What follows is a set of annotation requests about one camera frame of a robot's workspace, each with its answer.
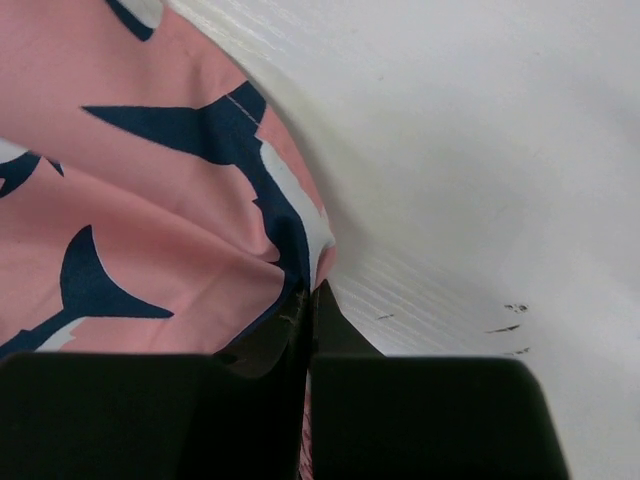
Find pink shark print shorts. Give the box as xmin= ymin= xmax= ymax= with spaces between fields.
xmin=0 ymin=0 xmax=337 ymax=480

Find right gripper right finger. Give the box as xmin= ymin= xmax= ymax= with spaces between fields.
xmin=311 ymin=283 xmax=569 ymax=479

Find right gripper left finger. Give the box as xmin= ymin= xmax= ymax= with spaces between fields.
xmin=1 ymin=291 xmax=309 ymax=479

